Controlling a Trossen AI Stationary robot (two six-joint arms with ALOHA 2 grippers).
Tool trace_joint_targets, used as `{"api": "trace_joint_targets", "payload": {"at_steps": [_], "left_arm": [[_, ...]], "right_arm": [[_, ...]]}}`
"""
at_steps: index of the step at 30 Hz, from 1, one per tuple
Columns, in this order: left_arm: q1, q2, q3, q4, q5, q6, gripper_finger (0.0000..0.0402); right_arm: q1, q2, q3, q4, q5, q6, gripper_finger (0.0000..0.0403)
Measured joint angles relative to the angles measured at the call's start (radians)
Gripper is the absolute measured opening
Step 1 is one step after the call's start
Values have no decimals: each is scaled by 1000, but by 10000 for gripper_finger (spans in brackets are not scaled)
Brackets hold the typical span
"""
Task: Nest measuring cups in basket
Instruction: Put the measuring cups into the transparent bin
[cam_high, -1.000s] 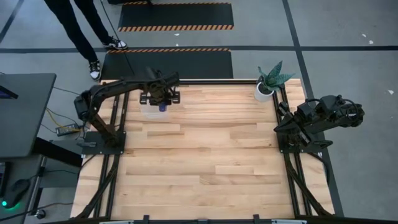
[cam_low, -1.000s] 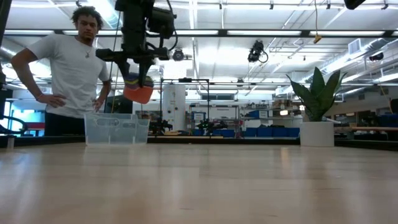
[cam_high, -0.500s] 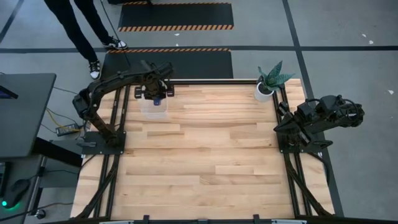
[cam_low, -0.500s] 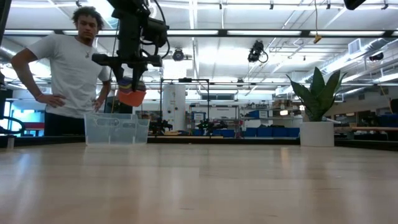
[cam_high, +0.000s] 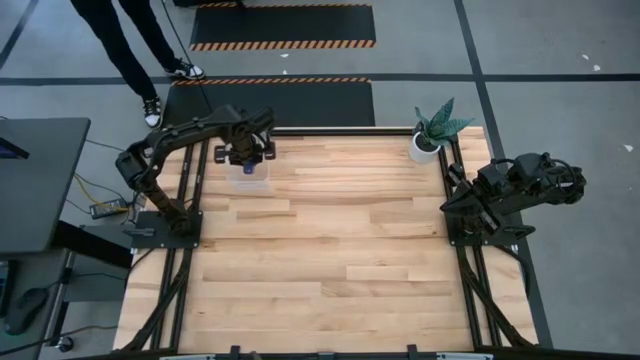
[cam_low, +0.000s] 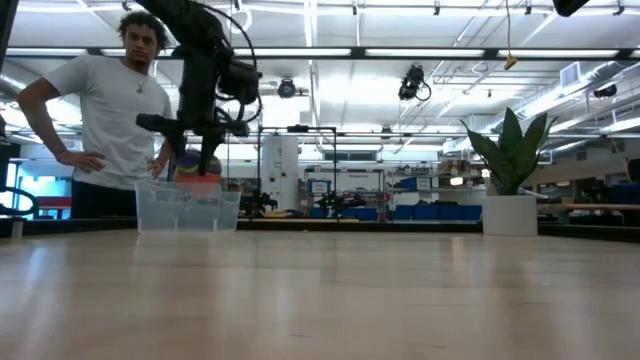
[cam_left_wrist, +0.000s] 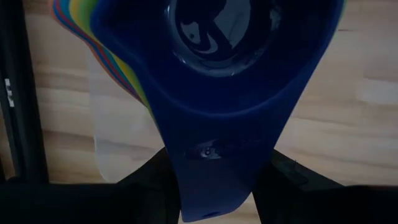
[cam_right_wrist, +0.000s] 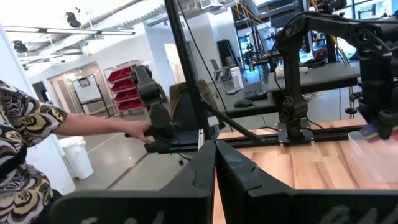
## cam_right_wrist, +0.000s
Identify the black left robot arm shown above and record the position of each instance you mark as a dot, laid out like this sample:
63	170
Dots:
293	77

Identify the black keyboard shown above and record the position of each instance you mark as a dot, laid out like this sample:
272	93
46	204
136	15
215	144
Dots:
253	91

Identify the person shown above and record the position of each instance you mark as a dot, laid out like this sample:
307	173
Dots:
21	140

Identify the black ceiling-mounted device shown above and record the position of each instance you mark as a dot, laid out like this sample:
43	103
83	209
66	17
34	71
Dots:
73	20
20	46

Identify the green measuring cup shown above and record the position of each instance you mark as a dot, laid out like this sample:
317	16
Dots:
371	137

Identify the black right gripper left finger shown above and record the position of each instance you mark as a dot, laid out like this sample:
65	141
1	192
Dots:
155	208

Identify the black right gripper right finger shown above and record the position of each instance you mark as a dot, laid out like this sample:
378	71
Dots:
280	208

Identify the silver metal bracket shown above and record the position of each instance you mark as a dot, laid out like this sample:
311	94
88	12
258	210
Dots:
201	140

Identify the low dark desk top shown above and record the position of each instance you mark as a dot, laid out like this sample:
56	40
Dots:
248	109

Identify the white computer tower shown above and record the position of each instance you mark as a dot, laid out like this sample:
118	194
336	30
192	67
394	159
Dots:
236	77

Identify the whiteboard on stand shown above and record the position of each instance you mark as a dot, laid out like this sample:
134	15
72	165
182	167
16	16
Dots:
88	90

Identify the white trash bin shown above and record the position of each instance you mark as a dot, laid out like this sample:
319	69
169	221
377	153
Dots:
76	158

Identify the chair with olive jacket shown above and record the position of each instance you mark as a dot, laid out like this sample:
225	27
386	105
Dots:
183	105

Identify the grey office chair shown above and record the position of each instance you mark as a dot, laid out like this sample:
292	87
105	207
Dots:
219	71

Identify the clear plastic basket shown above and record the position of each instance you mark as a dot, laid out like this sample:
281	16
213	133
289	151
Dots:
373	161

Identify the person's forearm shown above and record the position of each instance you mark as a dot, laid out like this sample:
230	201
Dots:
93	124

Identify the dark grey desk top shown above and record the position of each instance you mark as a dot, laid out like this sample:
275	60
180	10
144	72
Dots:
326	77

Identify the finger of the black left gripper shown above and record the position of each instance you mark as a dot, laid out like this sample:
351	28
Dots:
385	130

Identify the black aluminium table frame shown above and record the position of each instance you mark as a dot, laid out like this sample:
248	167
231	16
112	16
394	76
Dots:
186	62

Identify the ceiling light strip bar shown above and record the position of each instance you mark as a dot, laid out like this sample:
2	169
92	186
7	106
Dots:
71	31

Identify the black computer mouse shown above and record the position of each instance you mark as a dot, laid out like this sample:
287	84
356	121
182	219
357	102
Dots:
242	103

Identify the person's hand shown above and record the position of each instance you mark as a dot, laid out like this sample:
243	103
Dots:
140	130

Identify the red shelf rack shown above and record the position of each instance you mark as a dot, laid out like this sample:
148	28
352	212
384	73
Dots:
124	90

